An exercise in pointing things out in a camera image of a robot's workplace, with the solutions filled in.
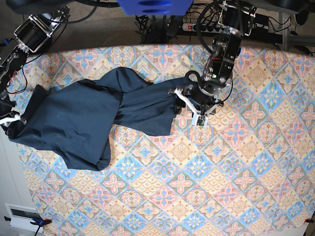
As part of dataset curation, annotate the table clamp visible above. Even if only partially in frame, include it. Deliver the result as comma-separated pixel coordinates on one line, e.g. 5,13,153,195
4,216,52,236
304,218,315,224

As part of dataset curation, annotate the white power strip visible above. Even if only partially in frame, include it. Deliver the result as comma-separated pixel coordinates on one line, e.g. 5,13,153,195
182,23,221,33

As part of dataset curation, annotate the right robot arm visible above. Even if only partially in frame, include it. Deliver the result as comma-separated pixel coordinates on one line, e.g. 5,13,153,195
0,0,70,137

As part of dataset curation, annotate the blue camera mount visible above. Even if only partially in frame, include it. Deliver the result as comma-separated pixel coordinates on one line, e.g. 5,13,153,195
117,0,193,16

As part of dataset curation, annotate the dark blue t-shirt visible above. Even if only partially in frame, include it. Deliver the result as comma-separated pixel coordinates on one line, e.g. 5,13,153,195
9,67,187,171

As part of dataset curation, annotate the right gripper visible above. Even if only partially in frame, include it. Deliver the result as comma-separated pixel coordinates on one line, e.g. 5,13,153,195
0,97,27,138

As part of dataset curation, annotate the patterned tablecloth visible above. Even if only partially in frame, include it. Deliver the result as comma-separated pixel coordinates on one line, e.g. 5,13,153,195
18,48,315,236

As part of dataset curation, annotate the lower left table clamp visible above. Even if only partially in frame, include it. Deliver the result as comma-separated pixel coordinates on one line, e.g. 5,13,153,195
4,216,52,236

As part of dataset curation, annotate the white wall outlet box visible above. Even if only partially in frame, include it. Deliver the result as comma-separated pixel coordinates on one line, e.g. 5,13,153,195
5,203,40,233

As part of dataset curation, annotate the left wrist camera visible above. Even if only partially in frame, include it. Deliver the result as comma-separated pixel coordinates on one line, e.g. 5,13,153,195
196,116,208,127

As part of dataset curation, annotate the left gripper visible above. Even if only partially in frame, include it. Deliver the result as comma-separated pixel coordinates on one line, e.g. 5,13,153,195
174,84,224,115

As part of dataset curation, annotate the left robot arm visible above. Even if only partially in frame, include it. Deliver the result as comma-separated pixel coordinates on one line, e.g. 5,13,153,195
173,0,257,118

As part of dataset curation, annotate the lower right table clamp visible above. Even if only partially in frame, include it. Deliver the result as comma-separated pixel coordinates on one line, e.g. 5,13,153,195
304,218,315,224

